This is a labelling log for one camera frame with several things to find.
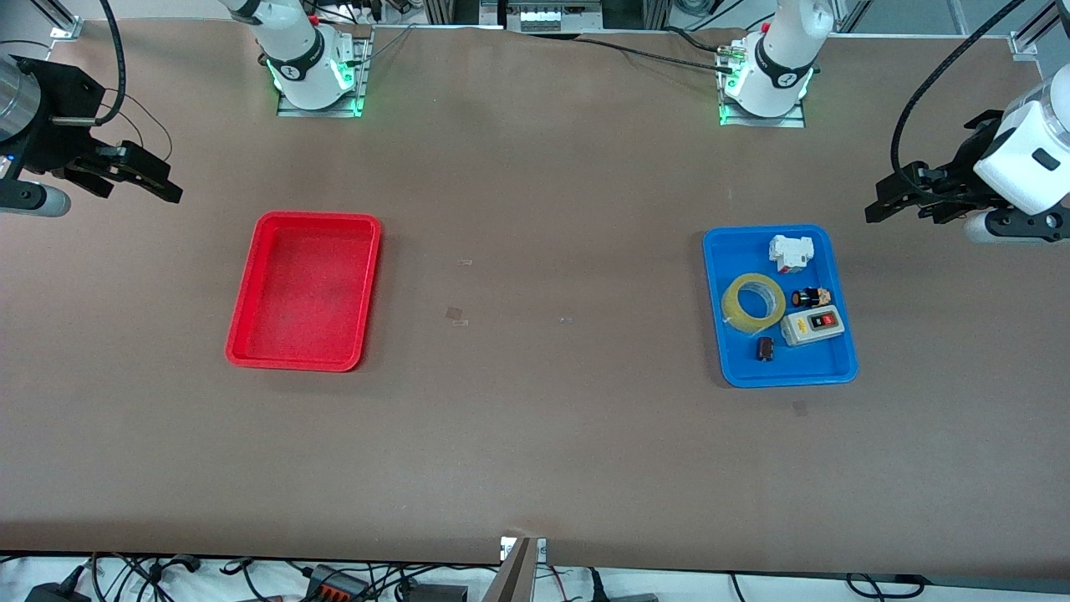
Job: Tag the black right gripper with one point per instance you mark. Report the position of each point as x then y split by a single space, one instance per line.
60 117

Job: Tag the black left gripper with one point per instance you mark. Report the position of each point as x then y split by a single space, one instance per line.
963 165

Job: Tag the yellow clear tape roll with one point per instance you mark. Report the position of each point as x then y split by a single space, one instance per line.
731 309

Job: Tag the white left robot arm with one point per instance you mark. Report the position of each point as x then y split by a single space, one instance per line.
782 58

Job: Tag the white electrical connector block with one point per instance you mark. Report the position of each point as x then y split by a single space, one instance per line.
790 252

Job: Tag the small dark red component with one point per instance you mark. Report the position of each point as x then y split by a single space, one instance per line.
765 349

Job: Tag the red plastic tray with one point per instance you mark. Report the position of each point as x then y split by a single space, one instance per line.
305 293

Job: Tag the blue plastic tray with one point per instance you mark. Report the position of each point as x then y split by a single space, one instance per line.
748 359

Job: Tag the black power adapter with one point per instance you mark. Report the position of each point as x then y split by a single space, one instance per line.
58 592

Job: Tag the orange power strip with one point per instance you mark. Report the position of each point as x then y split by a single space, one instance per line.
334 585

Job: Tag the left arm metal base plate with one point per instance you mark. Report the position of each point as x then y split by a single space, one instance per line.
794 121

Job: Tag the black push button switch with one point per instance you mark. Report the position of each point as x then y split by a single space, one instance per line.
807 298

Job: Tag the metal corner bracket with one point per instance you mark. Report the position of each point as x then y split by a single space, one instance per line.
67 29
1024 43

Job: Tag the grey two-button switch box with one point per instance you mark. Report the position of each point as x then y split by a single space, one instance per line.
812 326

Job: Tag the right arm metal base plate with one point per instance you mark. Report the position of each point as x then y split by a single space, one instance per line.
361 79

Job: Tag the aluminium frame rack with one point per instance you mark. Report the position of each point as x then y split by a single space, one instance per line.
543 12

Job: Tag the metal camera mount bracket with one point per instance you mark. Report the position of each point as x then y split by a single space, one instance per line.
518 573

